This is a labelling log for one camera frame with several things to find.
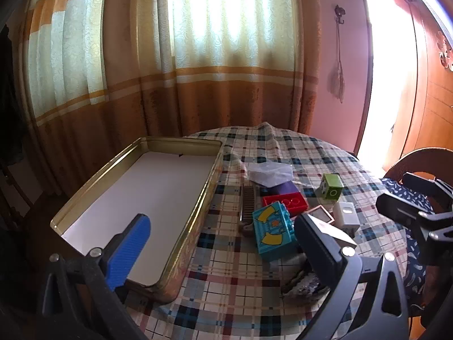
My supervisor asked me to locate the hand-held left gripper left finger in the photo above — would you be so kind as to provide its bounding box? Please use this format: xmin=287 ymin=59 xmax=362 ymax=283
xmin=39 ymin=213 xmax=153 ymax=340

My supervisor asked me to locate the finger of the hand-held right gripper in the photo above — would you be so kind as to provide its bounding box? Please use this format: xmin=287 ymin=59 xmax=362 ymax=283
xmin=403 ymin=172 xmax=453 ymax=204
xmin=376 ymin=192 xmax=437 ymax=228

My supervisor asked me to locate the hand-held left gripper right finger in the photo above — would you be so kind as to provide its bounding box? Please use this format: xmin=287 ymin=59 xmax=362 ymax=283
xmin=294 ymin=214 xmax=411 ymax=340

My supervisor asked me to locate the white power adapter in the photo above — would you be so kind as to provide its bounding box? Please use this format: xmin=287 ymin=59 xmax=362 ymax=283
xmin=333 ymin=202 xmax=360 ymax=236

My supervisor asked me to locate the teal toy block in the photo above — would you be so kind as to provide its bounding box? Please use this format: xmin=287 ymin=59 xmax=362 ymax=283
xmin=252 ymin=201 xmax=298 ymax=263

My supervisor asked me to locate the gold metal tin box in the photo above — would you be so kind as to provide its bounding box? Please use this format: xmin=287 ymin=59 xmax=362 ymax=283
xmin=50 ymin=136 xmax=224 ymax=303

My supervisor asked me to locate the red building block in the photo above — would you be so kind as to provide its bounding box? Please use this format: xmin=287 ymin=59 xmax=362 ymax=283
xmin=262 ymin=192 xmax=308 ymax=210

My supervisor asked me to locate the green cube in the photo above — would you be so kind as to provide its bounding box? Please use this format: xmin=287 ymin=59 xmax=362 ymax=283
xmin=316 ymin=173 xmax=344 ymax=202

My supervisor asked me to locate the purple block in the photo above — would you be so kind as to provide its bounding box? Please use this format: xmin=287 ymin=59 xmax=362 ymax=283
xmin=271 ymin=180 xmax=298 ymax=196

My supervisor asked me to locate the brown comb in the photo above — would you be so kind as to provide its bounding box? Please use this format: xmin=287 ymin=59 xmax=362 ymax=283
xmin=242 ymin=186 xmax=256 ymax=236

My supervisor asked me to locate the clear plastic box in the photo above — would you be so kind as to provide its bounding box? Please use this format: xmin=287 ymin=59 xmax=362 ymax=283
xmin=247 ymin=162 xmax=294 ymax=188

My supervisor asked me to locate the blue patterned cushion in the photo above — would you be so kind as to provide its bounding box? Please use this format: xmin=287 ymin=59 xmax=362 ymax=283
xmin=382 ymin=177 xmax=430 ymax=300

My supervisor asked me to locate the wooden wardrobe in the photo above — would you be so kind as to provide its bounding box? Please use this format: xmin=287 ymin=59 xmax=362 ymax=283
xmin=386 ymin=0 xmax=453 ymax=167

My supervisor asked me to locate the plaid tablecloth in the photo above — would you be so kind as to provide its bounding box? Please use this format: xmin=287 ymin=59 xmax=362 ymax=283
xmin=124 ymin=122 xmax=422 ymax=340

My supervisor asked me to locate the orange cream curtain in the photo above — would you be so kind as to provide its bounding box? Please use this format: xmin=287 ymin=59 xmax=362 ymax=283
xmin=18 ymin=0 xmax=321 ymax=199

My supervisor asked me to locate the hanging tassel cord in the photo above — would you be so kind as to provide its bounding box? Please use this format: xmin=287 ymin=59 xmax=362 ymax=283
xmin=327 ymin=24 xmax=345 ymax=104

